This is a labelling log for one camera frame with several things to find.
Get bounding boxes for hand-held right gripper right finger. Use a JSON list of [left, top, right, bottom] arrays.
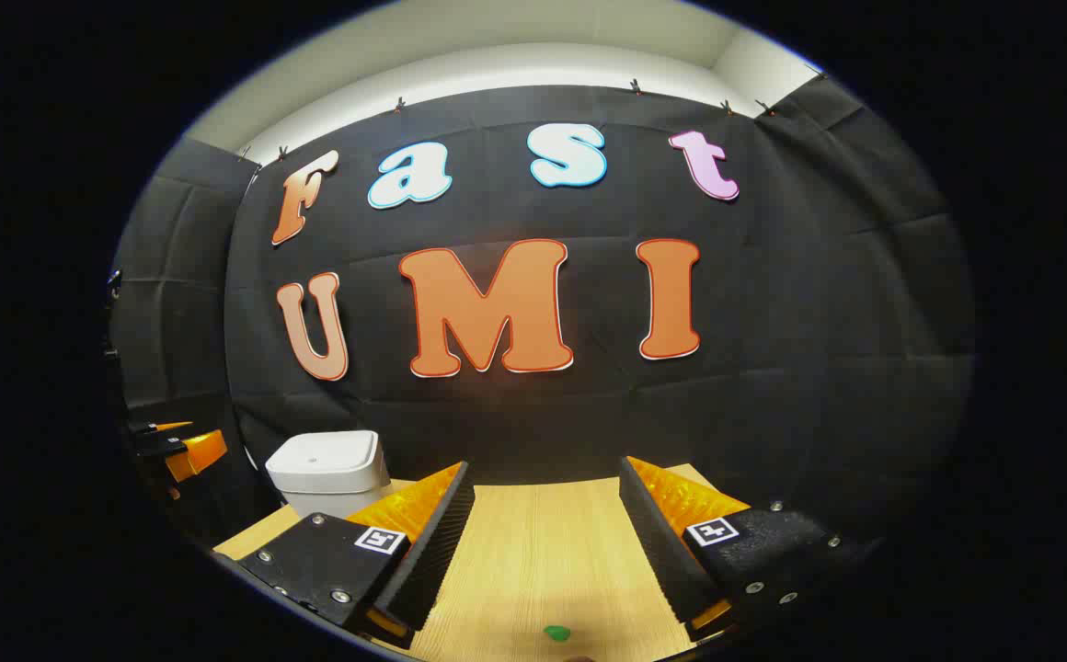
[[619, 456, 875, 643]]

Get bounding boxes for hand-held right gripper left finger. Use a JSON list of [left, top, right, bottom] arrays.
[[237, 462, 476, 650]]

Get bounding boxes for white desktop garbage bin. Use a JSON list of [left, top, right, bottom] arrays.
[[265, 430, 394, 520]]

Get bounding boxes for wooden desktop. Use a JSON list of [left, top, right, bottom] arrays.
[[212, 464, 755, 662]]

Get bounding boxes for black backdrop cloth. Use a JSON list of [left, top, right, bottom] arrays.
[[109, 74, 976, 553]]

